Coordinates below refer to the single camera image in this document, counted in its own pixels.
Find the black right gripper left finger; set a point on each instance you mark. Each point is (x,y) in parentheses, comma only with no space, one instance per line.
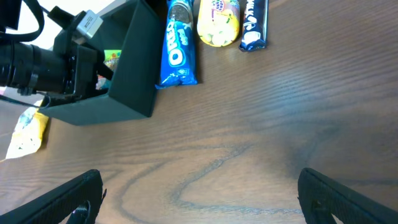
(78,200)

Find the blue Dairy Milk bar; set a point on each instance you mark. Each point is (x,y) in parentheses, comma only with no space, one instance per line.
(255,26)

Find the yellow Hacks candy bag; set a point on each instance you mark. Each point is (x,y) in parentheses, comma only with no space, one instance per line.
(28,134)

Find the blue Oreo cookie pack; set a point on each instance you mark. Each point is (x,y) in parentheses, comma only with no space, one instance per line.
(178,63)

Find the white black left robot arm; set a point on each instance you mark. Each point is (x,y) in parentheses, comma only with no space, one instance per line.
(26,67)

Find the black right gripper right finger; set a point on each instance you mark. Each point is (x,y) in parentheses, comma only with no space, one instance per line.
(324,200)

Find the green Haribo worms bag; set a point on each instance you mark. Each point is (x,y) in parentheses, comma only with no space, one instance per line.
(111,59)

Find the dark green gift box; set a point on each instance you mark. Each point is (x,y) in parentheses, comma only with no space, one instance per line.
(134,29)

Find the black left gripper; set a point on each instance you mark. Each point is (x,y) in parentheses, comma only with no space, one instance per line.
(78,46)

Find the yellow Mentos bottle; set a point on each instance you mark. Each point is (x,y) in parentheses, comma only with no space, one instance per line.
(218,22)

